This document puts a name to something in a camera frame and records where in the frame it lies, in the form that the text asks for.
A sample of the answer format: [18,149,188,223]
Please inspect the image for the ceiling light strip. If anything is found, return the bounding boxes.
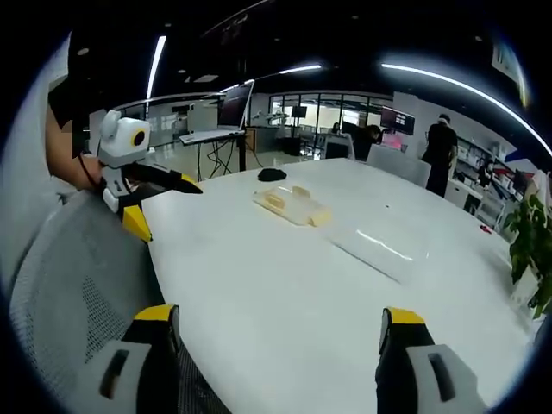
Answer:
[380,62,552,157]
[219,63,323,94]
[145,34,168,104]

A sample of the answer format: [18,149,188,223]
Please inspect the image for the white standing desk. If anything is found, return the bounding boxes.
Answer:
[178,128,248,174]

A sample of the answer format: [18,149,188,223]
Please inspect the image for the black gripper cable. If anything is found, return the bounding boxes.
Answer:
[78,149,99,189]

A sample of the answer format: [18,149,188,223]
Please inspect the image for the black cloth lump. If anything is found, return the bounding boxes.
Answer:
[257,167,288,182]

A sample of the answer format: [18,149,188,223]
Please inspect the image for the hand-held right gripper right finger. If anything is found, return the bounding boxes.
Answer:
[374,305,491,414]

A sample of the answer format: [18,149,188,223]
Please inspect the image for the dark wall monitor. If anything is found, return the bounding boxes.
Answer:
[380,105,417,135]

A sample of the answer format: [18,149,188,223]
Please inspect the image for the white chair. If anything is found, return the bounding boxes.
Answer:
[365,143,433,189]

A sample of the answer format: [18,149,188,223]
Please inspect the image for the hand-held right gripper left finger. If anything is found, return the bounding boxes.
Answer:
[60,303,182,414]

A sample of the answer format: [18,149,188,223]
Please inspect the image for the clear plastic bag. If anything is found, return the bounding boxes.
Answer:
[326,223,429,286]

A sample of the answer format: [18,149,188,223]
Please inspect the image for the storage shelves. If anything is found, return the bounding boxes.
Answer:
[448,136,534,225]

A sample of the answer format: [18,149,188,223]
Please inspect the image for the grey mesh office chair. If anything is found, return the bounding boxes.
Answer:
[7,188,228,414]

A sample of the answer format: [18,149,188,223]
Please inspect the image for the bag of bread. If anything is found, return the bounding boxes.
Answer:
[251,184,334,229]

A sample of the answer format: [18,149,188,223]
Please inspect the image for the green potted plant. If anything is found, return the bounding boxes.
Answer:
[503,171,552,321]

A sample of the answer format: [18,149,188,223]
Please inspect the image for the large tilted monitor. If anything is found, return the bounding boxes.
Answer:
[216,79,256,131]

